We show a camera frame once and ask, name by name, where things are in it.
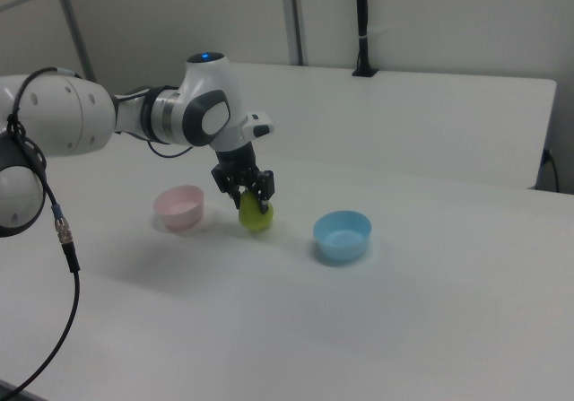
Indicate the green pear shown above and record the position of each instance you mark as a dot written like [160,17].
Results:
[254,219]

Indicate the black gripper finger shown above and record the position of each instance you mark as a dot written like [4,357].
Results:
[226,183]
[265,185]

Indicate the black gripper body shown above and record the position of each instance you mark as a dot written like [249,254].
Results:
[235,163]

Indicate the blue bowl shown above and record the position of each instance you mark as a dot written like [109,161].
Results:
[341,239]

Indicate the pink bowl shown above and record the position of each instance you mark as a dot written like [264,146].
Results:
[179,212]

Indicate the silver partition post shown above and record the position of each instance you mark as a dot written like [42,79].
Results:
[293,15]
[74,24]

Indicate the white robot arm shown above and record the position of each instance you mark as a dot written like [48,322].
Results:
[58,114]

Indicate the black camera stand pole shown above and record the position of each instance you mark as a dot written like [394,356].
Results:
[362,15]

